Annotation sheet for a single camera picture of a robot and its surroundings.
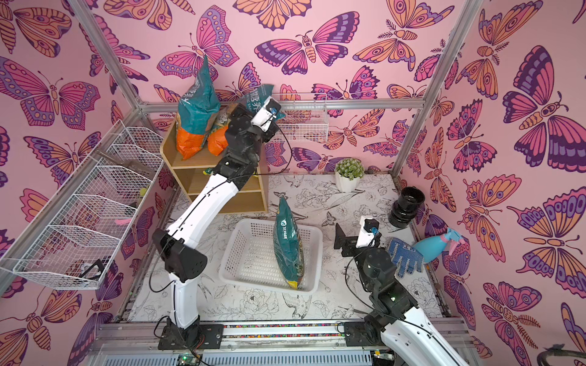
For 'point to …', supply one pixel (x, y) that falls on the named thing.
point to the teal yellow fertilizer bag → (288, 244)
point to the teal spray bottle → (433, 247)
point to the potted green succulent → (348, 172)
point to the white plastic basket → (251, 258)
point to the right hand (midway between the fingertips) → (348, 225)
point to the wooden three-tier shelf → (193, 173)
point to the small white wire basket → (306, 117)
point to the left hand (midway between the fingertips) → (258, 105)
